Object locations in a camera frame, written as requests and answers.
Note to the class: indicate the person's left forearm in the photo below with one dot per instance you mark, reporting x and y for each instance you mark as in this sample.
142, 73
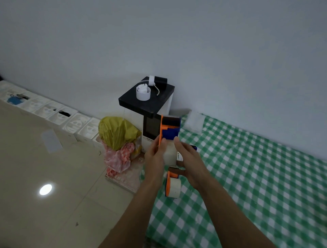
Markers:
132, 217

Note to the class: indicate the person's right hand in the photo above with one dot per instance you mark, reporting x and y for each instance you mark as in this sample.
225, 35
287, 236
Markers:
195, 171

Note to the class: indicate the green checkered tablecloth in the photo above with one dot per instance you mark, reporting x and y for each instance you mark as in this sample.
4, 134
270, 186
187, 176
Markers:
255, 191

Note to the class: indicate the beige tape roll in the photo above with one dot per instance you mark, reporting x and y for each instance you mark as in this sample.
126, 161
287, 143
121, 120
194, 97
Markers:
175, 189

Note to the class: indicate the white cabinet with black top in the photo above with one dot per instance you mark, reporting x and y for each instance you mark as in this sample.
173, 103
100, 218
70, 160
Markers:
150, 102

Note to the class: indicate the yellow plastic bag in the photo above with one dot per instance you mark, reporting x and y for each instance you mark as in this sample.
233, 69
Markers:
117, 132

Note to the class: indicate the blue object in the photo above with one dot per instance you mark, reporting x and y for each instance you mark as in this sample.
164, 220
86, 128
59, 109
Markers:
14, 101

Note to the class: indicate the small black object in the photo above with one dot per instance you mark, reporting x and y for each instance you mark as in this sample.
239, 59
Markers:
64, 114

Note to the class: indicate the person's right forearm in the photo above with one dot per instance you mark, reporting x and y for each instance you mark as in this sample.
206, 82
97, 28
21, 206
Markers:
230, 219

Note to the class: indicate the pink plastic bag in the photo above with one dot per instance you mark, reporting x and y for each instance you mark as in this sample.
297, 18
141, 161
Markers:
118, 159

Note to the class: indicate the white printed tape roll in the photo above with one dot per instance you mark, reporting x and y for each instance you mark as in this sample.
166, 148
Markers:
179, 156

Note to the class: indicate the white foam pad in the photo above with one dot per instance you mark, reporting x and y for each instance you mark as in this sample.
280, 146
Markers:
195, 121

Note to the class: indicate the row of white boxes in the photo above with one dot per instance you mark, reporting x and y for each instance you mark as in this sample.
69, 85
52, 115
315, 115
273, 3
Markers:
76, 125

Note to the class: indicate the orange blue tape dispenser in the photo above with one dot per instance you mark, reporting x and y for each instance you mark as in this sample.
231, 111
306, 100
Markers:
171, 132
193, 148
168, 186

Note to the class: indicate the black label printer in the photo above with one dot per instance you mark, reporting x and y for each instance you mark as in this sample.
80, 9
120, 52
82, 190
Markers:
161, 81

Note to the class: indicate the person's left hand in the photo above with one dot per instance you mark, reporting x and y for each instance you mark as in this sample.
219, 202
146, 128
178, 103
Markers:
154, 166

